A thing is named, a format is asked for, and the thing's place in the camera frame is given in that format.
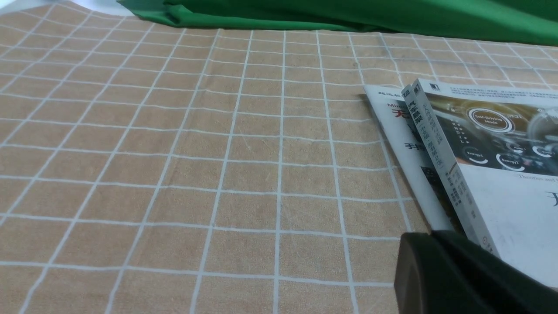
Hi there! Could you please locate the bottom white book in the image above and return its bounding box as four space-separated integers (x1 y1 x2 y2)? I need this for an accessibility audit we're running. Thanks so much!
364 84 464 234

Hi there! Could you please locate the green backdrop cloth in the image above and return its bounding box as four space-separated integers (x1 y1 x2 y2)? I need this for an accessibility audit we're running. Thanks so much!
119 0 558 46

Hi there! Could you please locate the orange checkered tablecloth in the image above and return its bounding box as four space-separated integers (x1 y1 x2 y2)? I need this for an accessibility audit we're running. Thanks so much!
0 2 557 314

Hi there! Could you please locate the top self-driving textbook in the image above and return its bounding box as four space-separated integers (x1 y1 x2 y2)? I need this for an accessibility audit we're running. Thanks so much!
416 79 558 288

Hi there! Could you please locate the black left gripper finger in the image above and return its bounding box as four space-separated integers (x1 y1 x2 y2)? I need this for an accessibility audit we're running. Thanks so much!
393 231 558 314

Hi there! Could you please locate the white book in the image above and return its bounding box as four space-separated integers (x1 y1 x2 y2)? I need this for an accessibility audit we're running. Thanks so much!
402 81 462 209
364 84 464 234

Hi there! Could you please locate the middle white book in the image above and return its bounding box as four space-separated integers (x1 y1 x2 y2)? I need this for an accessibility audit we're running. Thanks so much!
402 81 462 209

